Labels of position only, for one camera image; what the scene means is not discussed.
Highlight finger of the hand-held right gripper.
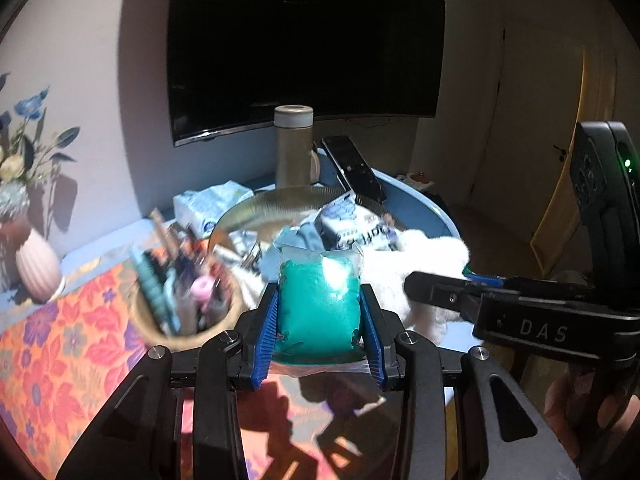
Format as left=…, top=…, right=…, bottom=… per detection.
left=404, top=271, right=483, bottom=323
left=462, top=272, right=511, bottom=288

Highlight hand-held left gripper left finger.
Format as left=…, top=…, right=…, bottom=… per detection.
left=57, top=282, right=279, bottom=480

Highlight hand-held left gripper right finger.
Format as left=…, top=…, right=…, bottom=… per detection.
left=360, top=282, right=583, bottom=480

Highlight green soft pouch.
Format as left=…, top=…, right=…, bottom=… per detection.
left=272, top=245, right=368, bottom=366

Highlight blue round tub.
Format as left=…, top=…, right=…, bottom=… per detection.
left=212, top=167, right=463, bottom=376

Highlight person's right hand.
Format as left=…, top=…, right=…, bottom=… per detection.
left=547, top=360, right=640, bottom=461

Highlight white printed packet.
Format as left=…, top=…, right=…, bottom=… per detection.
left=320, top=195, right=398, bottom=252

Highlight tissue pack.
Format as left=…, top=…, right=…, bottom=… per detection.
left=173, top=181, right=254, bottom=236

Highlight black phone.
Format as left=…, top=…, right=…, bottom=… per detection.
left=321, top=135, right=389, bottom=204

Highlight wooden door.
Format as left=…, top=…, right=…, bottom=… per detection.
left=500, top=10, right=631, bottom=281

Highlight beige thermos bottle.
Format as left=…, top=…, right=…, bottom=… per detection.
left=273, top=105, right=314, bottom=191

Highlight floral tablecloth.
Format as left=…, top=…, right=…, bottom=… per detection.
left=0, top=255, right=401, bottom=480

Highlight white ribbed vase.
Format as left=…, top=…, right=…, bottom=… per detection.
left=15, top=227, right=63, bottom=305

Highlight black monitor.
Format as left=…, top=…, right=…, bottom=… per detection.
left=167, top=0, right=447, bottom=148

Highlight blue and white artificial flowers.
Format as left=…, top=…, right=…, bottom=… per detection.
left=0, top=72, right=81, bottom=233

